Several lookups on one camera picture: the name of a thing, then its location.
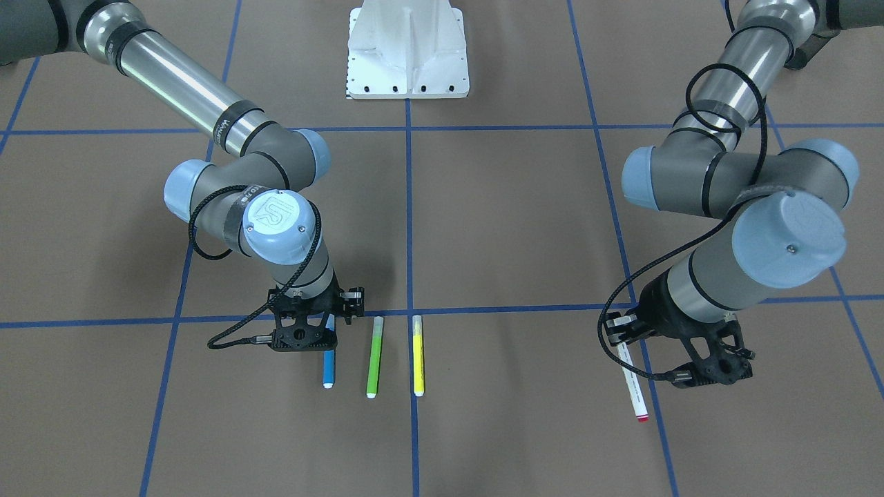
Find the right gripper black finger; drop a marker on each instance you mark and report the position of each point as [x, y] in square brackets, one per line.
[353, 304]

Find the green marker pen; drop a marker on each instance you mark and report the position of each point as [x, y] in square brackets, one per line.
[375, 355]

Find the yellow marker pen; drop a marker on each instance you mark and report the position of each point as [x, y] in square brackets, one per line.
[418, 380]

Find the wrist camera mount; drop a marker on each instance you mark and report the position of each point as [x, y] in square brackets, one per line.
[727, 362]
[293, 333]

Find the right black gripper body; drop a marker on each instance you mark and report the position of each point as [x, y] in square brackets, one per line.
[336, 290]

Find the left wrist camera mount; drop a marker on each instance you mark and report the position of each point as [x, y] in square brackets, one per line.
[727, 362]

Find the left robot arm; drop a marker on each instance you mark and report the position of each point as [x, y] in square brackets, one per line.
[779, 213]

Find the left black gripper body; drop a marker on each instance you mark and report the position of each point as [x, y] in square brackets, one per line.
[661, 306]

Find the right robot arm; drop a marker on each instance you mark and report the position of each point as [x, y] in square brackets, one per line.
[86, 238]

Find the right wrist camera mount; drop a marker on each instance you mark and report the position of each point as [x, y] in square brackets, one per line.
[293, 333]

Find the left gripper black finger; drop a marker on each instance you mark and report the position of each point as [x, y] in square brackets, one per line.
[626, 329]

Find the blue marker pen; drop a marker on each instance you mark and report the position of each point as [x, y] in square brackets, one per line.
[329, 358]

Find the brown paper table cover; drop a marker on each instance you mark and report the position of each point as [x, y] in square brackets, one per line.
[500, 219]

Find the red marker pen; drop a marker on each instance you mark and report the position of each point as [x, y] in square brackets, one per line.
[633, 384]

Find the white camera pillar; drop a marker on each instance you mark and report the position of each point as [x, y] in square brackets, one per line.
[407, 50]

